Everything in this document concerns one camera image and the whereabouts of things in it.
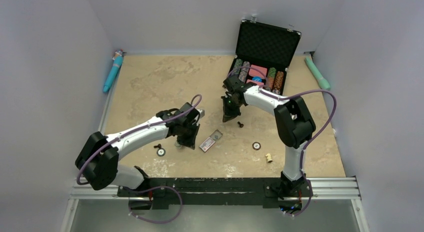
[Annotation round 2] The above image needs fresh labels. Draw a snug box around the black white poker chip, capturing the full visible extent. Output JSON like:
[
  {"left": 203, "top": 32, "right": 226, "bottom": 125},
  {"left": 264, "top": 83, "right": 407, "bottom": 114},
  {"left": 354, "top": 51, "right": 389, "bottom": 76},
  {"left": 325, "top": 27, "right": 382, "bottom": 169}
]
[{"left": 156, "top": 148, "right": 166, "bottom": 157}]

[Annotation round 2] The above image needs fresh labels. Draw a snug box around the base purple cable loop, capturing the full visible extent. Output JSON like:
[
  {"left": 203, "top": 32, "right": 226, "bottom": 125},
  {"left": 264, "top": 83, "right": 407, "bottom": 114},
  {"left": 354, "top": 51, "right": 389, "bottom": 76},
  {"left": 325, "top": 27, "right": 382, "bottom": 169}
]
[{"left": 127, "top": 185, "right": 184, "bottom": 224}]

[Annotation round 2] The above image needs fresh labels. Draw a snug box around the blue cylindrical toy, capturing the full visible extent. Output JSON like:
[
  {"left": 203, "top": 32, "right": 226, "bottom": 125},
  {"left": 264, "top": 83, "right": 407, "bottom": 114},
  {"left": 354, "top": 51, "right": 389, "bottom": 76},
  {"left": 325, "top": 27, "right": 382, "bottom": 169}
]
[{"left": 102, "top": 49, "right": 125, "bottom": 93}]

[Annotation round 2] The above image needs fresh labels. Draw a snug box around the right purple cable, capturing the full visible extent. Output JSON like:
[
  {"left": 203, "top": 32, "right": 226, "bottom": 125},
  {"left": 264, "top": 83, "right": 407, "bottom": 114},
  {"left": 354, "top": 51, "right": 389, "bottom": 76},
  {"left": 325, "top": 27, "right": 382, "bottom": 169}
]
[{"left": 226, "top": 65, "right": 338, "bottom": 218}]

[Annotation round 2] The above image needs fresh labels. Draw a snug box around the black poker chip case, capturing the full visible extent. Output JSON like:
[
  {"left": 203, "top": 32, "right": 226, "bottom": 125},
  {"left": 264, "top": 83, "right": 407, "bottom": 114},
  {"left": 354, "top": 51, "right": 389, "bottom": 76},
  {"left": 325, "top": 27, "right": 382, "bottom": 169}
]
[{"left": 229, "top": 20, "right": 302, "bottom": 95}]

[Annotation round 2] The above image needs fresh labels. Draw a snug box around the red staple box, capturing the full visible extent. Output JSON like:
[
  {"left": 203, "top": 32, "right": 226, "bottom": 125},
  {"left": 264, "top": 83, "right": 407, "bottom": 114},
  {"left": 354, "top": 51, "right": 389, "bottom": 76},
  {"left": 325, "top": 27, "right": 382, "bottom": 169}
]
[{"left": 199, "top": 130, "right": 223, "bottom": 152}]

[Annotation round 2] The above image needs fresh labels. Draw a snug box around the cream chess piece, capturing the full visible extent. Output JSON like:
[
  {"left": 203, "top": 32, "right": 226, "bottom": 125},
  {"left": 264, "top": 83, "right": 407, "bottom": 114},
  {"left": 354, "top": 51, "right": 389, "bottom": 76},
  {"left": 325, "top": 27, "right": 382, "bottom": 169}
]
[{"left": 265, "top": 153, "right": 273, "bottom": 163}]

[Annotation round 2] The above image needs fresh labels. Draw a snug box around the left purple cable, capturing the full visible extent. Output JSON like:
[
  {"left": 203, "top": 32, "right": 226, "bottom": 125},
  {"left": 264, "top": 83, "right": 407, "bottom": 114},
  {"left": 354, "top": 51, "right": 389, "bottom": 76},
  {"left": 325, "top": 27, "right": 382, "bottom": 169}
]
[{"left": 76, "top": 94, "right": 203, "bottom": 186}]

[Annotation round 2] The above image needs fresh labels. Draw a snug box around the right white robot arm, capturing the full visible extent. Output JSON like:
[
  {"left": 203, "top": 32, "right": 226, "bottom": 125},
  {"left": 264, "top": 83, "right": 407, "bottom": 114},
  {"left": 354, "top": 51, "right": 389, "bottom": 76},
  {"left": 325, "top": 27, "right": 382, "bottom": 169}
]
[{"left": 222, "top": 76, "right": 316, "bottom": 197}]

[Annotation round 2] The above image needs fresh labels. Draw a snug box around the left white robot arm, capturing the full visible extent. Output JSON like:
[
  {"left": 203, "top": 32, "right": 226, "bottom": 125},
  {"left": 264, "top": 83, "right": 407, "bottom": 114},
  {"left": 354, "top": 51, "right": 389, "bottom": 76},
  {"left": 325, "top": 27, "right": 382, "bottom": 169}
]
[{"left": 75, "top": 103, "right": 205, "bottom": 196}]

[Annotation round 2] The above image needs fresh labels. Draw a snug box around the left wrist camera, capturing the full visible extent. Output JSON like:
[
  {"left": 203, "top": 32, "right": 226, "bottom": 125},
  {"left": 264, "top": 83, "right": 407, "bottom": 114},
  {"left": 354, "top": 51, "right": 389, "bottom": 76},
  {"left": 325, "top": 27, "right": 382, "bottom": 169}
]
[{"left": 198, "top": 109, "right": 206, "bottom": 119}]

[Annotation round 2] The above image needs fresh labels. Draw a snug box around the green cylindrical toy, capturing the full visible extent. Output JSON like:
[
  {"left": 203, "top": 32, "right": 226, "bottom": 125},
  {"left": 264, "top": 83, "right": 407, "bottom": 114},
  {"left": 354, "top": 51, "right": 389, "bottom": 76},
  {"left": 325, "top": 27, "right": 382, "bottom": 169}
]
[{"left": 304, "top": 57, "right": 331, "bottom": 91}]

